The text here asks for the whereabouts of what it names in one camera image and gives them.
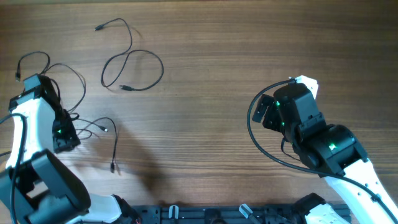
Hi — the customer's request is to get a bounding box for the thin black usb cable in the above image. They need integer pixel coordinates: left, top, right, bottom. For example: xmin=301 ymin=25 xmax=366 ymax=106
xmin=15 ymin=51 xmax=87 ymax=114

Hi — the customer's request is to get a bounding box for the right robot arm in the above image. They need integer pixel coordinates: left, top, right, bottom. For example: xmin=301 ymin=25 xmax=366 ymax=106
xmin=246 ymin=80 xmax=397 ymax=223

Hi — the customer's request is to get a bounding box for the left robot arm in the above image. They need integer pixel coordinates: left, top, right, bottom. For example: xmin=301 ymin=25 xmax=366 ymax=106
xmin=1 ymin=74 xmax=123 ymax=223

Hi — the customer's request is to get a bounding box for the right camera black cable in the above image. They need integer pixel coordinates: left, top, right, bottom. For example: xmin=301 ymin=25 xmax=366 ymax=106
xmin=246 ymin=79 xmax=398 ymax=224

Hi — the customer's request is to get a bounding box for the camera black cable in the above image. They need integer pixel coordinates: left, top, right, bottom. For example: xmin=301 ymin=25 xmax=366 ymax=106
xmin=0 ymin=113 xmax=29 ymax=224
xmin=246 ymin=79 xmax=398 ymax=224

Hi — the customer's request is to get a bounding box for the left camera black cable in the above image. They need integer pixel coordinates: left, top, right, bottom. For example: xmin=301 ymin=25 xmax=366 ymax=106
xmin=0 ymin=113 xmax=29 ymax=224

